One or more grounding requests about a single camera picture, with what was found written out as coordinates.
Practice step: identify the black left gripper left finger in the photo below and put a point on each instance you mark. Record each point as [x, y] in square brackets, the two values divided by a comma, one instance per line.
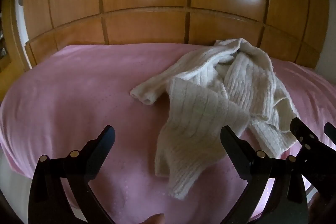
[48, 202]

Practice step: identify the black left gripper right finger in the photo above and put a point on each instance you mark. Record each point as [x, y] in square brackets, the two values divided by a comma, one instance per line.
[287, 201]

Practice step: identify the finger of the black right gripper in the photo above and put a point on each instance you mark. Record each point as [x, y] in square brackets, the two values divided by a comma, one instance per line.
[315, 160]
[330, 131]

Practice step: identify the white knitted sweater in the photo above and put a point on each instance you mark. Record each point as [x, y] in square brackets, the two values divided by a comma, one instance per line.
[229, 84]

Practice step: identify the wooden wardrobe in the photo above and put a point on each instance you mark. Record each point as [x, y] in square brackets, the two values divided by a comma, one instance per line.
[290, 30]

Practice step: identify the wooden shelf unit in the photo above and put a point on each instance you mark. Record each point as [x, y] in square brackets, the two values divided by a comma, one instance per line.
[14, 64]

